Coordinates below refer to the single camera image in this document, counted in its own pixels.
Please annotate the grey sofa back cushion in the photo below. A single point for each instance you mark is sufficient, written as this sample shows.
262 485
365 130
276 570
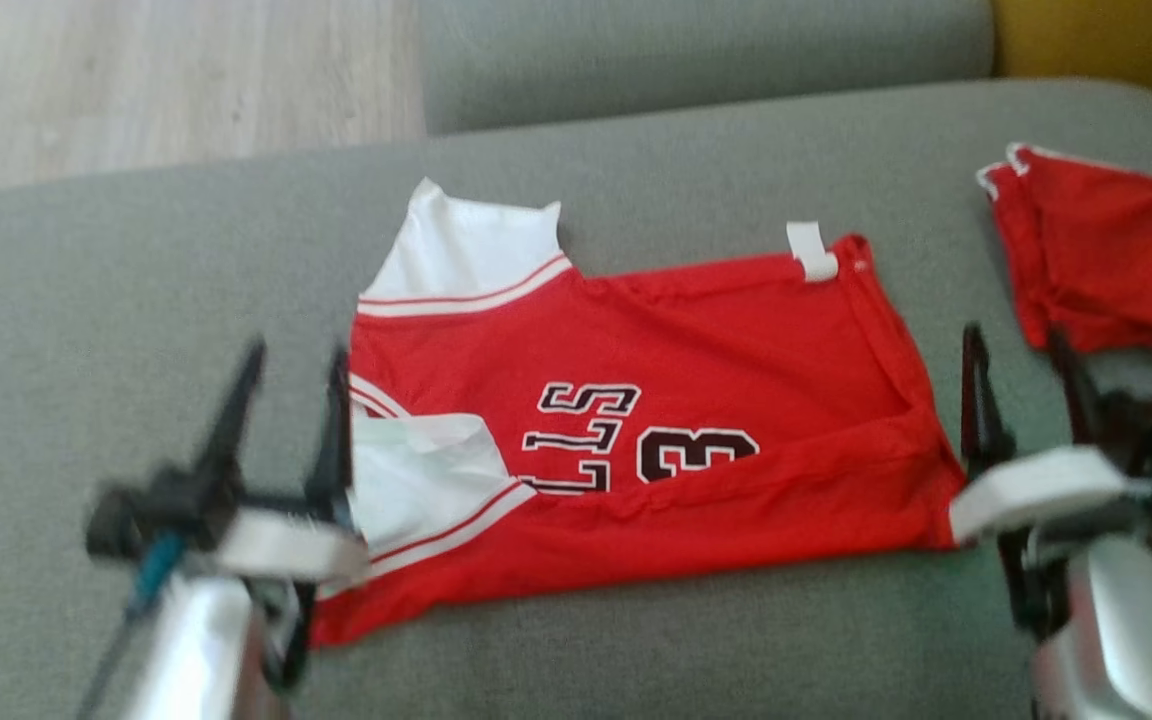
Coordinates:
696 60

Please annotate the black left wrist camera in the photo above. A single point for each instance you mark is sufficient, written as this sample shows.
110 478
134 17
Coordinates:
156 510

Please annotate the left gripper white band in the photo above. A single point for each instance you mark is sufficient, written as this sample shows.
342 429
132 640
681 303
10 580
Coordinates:
286 545

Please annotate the grey sofa seat cushion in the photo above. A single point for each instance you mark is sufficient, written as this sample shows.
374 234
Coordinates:
636 650

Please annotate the red shorts with white trim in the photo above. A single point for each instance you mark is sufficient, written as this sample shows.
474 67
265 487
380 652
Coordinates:
1106 260

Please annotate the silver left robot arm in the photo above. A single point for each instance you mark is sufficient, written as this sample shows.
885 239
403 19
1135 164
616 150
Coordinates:
206 650

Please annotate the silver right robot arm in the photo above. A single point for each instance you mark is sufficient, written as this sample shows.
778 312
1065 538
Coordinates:
1126 640

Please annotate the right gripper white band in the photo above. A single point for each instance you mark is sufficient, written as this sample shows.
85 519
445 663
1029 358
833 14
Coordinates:
1036 490

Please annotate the red and white basketball jersey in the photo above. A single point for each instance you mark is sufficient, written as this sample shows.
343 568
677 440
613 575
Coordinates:
696 340

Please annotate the yellow cushion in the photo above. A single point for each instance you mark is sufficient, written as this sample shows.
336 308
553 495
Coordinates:
1116 50

